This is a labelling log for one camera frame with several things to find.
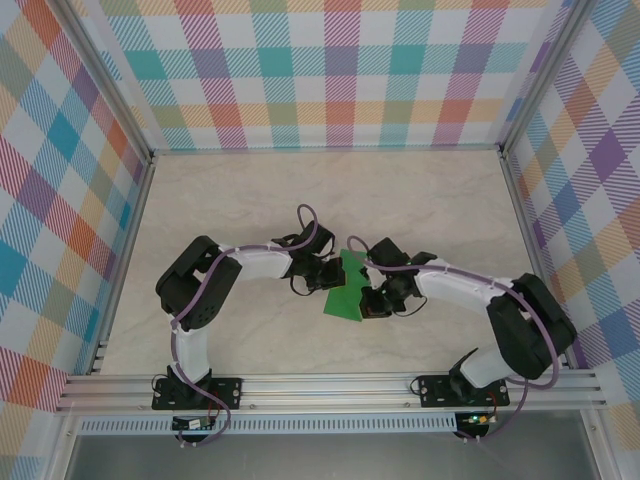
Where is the grey metal panel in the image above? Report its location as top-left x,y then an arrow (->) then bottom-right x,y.
63,432 -> 601,480

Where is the left small circuit board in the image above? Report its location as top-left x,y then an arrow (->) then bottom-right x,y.
171,417 -> 217,431

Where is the aluminium back rail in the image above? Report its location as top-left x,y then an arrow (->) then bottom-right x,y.
149,144 -> 504,156

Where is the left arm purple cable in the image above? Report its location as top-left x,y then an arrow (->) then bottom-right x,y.
169,203 -> 321,448

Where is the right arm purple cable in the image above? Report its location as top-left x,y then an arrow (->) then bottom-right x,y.
347,234 -> 560,445

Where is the perforated cable tray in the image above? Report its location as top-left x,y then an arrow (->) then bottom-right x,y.
78,413 -> 459,435

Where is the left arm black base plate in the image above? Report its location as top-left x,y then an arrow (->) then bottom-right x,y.
151,375 -> 245,411

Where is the aluminium side rail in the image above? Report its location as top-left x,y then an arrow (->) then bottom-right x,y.
499,147 -> 571,371
85,154 -> 157,376

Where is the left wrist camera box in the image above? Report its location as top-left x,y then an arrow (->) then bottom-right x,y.
294,224 -> 335,257

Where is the green paper sheet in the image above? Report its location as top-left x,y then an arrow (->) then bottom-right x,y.
322,248 -> 374,321

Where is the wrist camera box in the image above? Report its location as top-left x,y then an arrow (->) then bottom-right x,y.
367,237 -> 409,274
294,224 -> 335,257

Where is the wide aluminium base rail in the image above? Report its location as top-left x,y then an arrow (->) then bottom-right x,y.
54,370 -> 609,414

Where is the aluminium frame post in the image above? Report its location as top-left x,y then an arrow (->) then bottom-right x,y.
49,0 -> 156,164
498,0 -> 596,156

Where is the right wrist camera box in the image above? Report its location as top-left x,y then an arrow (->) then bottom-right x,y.
367,237 -> 409,274

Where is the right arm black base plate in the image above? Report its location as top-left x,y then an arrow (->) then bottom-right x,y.
418,373 -> 510,409

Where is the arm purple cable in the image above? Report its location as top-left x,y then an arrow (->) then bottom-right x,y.
347,234 -> 560,445
169,203 -> 321,448

